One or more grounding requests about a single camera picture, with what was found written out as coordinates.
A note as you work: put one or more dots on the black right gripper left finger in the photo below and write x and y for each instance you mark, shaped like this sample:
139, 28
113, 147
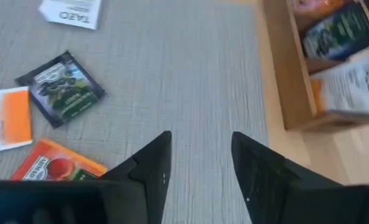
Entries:
134, 199

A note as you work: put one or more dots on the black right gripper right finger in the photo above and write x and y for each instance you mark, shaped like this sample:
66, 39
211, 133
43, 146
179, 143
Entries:
271, 193

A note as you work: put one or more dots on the peach passion fruit tea packet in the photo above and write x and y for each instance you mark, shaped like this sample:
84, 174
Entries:
321, 6
47, 165

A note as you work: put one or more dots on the wooden three-compartment organizer box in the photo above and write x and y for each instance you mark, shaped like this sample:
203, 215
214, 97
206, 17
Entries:
291, 77

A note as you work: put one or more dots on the blackcurrant burst tea packet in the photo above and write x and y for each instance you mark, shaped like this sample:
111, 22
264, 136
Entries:
336, 34
63, 90

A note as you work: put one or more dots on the Tazo wild sweet orange packet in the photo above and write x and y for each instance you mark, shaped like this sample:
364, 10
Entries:
75, 12
10, 121
352, 87

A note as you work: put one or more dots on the grey woven placemat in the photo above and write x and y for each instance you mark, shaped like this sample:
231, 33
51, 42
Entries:
171, 77

